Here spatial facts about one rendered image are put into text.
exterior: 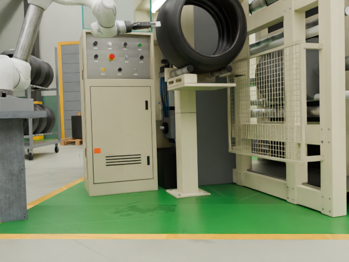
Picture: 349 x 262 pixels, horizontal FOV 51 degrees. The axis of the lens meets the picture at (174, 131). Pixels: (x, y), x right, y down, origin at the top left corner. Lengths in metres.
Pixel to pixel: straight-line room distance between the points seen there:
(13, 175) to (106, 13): 1.10
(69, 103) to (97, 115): 9.39
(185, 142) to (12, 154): 1.19
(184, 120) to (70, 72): 9.75
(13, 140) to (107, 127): 0.79
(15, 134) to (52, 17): 10.63
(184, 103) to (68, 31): 10.04
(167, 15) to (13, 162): 1.30
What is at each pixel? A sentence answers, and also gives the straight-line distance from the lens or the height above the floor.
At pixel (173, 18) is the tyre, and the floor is 1.20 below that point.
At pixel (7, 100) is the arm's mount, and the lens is 2.31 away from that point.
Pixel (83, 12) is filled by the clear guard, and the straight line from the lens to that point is 2.99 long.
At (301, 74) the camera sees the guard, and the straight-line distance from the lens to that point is 2.16.
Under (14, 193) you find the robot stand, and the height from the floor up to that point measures 0.16.
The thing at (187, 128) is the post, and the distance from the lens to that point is 2.74.
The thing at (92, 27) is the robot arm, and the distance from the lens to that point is 2.34.
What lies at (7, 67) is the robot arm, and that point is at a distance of 2.44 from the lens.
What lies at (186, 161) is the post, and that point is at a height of 0.26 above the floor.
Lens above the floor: 0.59
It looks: 2 degrees down
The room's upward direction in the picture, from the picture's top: 2 degrees counter-clockwise
